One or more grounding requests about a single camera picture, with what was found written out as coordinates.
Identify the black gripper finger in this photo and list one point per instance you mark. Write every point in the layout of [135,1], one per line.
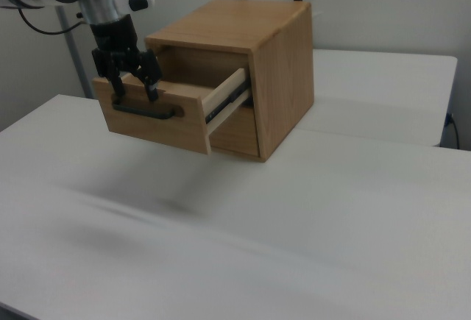
[149,77]
[112,73]

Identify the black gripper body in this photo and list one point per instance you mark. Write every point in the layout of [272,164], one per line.
[114,37]

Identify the wooden drawer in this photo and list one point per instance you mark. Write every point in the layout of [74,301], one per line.
[154,121]

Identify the wooden cabinet box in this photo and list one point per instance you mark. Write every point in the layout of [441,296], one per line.
[272,62]

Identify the black drawer slide rail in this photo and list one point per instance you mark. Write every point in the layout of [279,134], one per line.
[228,102]

